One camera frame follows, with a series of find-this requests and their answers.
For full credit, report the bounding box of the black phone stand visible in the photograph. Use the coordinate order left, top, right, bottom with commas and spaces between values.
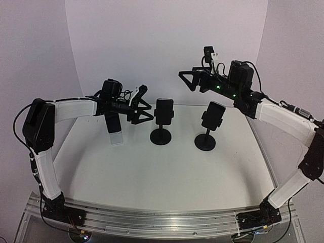
194, 113, 224, 152
150, 125, 172, 145

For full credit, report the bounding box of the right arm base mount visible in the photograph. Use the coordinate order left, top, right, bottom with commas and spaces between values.
235, 196, 281, 229

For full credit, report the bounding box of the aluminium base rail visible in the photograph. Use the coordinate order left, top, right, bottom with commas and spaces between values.
14, 193, 305, 242

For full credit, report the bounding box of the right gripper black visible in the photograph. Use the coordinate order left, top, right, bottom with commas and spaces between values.
180, 66, 242, 100

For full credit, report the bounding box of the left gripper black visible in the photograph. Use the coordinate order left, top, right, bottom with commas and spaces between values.
109, 97, 153, 124

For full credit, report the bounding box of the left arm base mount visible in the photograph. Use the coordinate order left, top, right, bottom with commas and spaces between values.
40, 192, 86, 226

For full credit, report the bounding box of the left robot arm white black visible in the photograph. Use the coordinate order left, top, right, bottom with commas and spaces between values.
22, 79, 153, 220

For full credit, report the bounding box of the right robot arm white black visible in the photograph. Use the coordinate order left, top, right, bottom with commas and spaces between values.
178, 60, 323, 209

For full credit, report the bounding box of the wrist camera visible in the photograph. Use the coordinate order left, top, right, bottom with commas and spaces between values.
202, 46, 219, 74
129, 85, 148, 107

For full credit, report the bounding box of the black phone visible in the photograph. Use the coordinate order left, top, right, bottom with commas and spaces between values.
104, 113, 122, 134
154, 98, 174, 126
201, 101, 226, 131

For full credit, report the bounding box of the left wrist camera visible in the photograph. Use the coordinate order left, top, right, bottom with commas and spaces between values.
129, 85, 148, 107

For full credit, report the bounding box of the clear acrylic phone stand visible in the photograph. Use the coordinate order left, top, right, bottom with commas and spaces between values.
109, 131, 124, 146

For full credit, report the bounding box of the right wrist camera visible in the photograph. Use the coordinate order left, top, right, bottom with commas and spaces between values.
202, 46, 219, 74

